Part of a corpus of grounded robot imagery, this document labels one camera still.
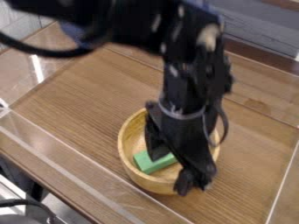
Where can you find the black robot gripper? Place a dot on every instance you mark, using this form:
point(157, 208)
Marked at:
point(183, 117)

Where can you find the green rectangular block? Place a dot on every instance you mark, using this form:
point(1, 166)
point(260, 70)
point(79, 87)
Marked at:
point(147, 166)

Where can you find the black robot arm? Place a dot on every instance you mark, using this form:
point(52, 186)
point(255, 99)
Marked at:
point(181, 31)

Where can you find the brown wooden bowl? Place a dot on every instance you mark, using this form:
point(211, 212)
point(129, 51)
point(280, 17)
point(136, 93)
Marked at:
point(131, 142)

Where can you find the clear acrylic front wall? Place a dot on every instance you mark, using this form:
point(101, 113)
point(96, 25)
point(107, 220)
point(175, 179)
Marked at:
point(83, 183)

